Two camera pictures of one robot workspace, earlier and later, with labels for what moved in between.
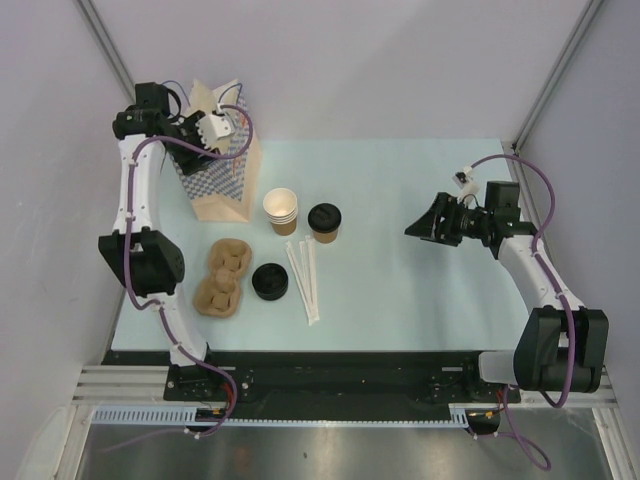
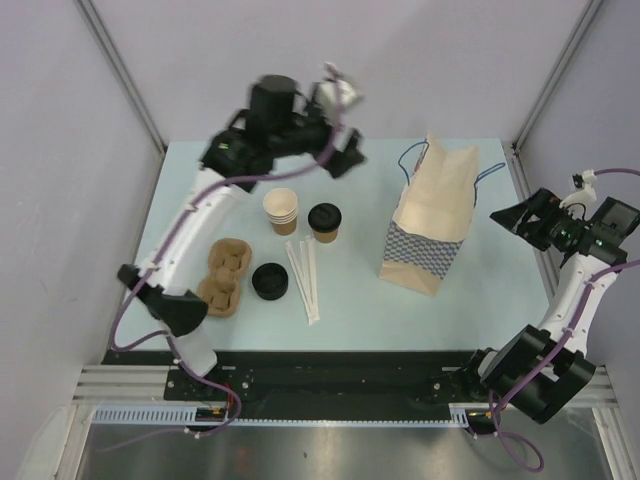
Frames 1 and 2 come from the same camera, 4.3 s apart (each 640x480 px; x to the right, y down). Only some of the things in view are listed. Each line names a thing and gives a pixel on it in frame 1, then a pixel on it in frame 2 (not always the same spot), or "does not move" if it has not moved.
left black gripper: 190,163 to 347,158
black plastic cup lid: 270,281 does not move
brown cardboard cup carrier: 219,294 does not move
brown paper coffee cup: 324,238 does not move
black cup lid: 324,217 does not move
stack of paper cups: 280,205 does not move
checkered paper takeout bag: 223,190 to 430,218
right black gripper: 431,228 to 544,204
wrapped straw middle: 307,283 does not move
